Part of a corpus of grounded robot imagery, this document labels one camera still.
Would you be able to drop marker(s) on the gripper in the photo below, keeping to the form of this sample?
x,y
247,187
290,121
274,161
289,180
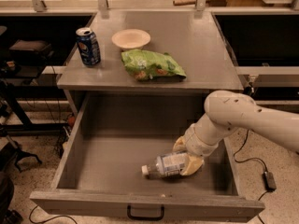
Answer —
x,y
195,143

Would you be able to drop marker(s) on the clear plastic bottle blue label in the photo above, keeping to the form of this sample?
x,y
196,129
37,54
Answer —
x,y
166,165

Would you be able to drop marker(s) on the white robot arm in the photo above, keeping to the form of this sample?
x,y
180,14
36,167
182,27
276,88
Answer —
x,y
225,111

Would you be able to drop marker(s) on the grey open drawer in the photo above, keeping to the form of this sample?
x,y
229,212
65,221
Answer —
x,y
100,174

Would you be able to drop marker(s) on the green chip bag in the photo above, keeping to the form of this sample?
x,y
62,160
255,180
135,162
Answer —
x,y
147,65

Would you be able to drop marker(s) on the white paper bowl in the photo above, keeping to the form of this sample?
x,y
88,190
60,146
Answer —
x,y
131,39

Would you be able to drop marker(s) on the blue pepsi soda can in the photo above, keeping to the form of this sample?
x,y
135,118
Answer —
x,y
88,46

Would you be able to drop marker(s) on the wooden stick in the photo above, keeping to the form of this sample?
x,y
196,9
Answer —
x,y
184,2

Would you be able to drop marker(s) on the black box on shelf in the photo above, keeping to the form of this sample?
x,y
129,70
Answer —
x,y
36,49

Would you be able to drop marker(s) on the black drawer handle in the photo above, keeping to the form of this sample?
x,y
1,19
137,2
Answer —
x,y
145,213

